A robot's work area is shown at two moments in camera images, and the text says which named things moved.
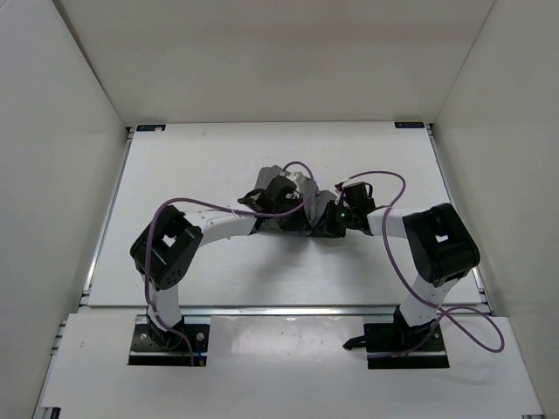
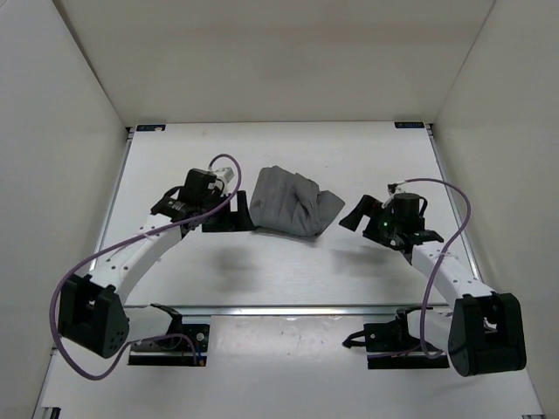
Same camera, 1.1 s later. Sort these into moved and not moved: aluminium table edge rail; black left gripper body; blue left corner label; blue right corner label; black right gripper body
Moved: black right gripper body; black left gripper body
Not moved: aluminium table edge rail; blue right corner label; blue left corner label
